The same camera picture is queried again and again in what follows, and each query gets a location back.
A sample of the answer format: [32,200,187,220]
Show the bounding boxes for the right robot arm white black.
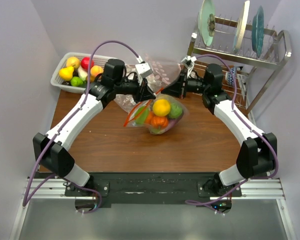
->
[162,63,278,197]

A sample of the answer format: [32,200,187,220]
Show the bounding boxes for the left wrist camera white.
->
[135,55,153,80]

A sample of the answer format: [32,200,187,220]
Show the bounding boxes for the purple eggplant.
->
[164,118,180,131]

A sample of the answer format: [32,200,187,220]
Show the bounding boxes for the steel dish rack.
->
[187,16,292,115]

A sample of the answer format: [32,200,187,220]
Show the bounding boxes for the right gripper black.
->
[161,69,210,100]

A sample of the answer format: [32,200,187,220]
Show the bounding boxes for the red apple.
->
[80,57,95,71]

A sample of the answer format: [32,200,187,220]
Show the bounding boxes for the clear bag orange zipper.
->
[123,88,189,133]

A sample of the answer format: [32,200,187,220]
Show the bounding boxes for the cream blue rimmed plate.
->
[232,0,250,54]

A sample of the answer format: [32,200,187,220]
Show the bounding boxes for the aluminium rail frame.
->
[10,179,296,240]

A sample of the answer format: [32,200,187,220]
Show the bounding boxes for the orange toy pumpkin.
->
[150,115,169,129]

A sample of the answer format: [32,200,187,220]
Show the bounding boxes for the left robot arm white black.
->
[33,58,156,196]

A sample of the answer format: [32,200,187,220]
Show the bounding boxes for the dark purple fruit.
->
[62,81,71,86]

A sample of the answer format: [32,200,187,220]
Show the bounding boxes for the clear bag blue zipper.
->
[114,94,137,113]

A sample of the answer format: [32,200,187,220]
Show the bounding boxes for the green toy pepper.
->
[135,106,150,125]

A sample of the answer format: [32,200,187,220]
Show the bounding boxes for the small orange tangerine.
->
[144,111,154,125]

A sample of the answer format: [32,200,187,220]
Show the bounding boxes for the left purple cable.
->
[22,40,141,214]

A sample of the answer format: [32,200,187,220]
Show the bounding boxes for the teal plate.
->
[251,5,265,58]

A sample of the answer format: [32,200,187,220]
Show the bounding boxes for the light green floral plate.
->
[198,0,216,47]

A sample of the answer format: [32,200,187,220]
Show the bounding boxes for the peach toy fruit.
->
[90,65,104,78]

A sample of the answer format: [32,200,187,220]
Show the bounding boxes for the clear bag pink dots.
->
[142,53,182,91]

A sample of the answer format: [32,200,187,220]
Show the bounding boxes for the blue zigzag bowl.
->
[225,66,238,87]

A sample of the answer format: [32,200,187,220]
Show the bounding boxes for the yellow pear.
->
[58,66,75,82]

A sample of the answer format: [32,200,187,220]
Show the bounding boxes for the white plastic fruit basket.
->
[50,51,116,94]

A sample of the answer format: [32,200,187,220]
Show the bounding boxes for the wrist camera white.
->
[181,55,197,78]
[135,55,153,80]

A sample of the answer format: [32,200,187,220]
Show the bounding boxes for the yellow lemon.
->
[152,99,171,117]

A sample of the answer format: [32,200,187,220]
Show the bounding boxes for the white garlic toy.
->
[77,66,88,81]

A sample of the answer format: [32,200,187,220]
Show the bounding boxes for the green apple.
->
[149,128,166,135]

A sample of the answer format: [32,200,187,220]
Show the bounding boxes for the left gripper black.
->
[114,74,156,104]

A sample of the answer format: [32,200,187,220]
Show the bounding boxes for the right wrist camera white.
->
[181,55,197,78]

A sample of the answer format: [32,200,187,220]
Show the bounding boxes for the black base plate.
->
[34,171,268,210]

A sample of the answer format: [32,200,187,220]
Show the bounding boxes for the pale yellow apple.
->
[66,56,81,70]

